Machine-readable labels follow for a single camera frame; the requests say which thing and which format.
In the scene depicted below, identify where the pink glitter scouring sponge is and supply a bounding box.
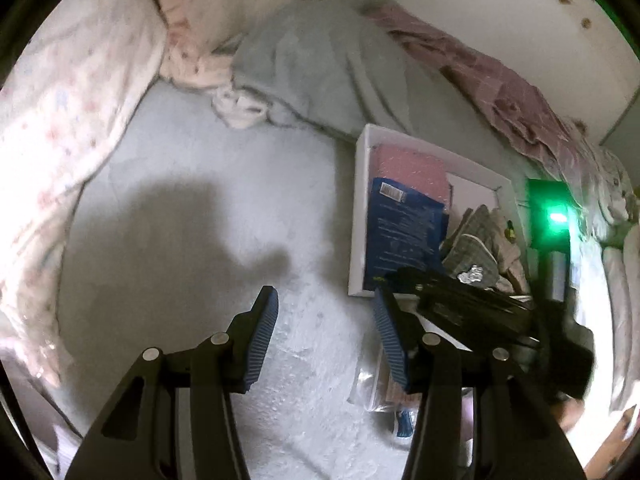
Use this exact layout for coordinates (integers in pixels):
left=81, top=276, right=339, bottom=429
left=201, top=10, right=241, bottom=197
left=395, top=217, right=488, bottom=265
left=372, top=144, right=451, bottom=211

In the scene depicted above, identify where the pink ruffled pillow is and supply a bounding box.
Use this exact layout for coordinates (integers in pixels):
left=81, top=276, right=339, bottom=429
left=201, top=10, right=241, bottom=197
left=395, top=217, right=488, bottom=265
left=154, top=0, right=312, bottom=131

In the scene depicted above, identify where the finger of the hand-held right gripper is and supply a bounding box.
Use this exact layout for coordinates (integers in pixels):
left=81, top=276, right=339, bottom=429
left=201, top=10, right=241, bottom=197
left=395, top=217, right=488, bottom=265
left=396, top=266, right=533, bottom=313
left=416, top=290, right=540, bottom=350

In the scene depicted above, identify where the grey-green fleece blanket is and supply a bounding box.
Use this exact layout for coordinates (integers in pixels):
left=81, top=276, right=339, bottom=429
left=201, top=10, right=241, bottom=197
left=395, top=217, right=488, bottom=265
left=232, top=0, right=526, bottom=177

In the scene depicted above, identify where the clear plastic bag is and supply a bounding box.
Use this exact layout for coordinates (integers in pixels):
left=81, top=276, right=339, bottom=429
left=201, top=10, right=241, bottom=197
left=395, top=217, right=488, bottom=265
left=347, top=350, right=477, bottom=467

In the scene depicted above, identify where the white floral pillow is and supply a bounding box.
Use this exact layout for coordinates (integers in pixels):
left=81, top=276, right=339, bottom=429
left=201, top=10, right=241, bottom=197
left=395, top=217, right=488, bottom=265
left=0, top=0, right=168, bottom=388

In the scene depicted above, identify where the grey plush bed sheet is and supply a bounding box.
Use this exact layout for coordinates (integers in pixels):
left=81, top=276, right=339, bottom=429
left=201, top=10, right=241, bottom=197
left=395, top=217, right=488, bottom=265
left=55, top=80, right=501, bottom=480

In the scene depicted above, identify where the white shallow cardboard box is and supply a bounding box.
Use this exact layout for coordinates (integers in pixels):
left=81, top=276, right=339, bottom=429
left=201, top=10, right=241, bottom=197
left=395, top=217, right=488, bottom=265
left=347, top=122, right=533, bottom=301

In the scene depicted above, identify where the green plaid fabric pouch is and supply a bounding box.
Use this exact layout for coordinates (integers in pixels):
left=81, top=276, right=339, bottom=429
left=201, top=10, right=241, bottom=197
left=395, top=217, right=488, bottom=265
left=440, top=205, right=502, bottom=287

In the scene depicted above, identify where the blue printed packet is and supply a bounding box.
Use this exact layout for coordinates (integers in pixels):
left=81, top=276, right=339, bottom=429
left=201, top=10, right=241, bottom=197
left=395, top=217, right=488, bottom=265
left=364, top=176, right=448, bottom=292

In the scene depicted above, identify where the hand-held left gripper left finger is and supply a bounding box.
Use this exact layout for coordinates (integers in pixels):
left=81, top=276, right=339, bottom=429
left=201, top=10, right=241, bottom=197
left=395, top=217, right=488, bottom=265
left=65, top=285, right=280, bottom=480

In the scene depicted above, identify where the purple plaid quilt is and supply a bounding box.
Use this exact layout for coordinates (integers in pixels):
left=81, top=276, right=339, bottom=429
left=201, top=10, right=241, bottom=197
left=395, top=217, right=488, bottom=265
left=369, top=2, right=601, bottom=202

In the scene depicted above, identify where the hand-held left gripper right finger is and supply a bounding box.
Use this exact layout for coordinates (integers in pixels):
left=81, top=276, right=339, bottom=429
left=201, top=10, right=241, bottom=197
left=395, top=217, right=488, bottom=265
left=372, top=285, right=588, bottom=480

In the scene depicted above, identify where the beige plaid fabric pouch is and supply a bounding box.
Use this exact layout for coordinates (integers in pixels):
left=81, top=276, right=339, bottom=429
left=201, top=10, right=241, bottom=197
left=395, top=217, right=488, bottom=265
left=487, top=207, right=531, bottom=295

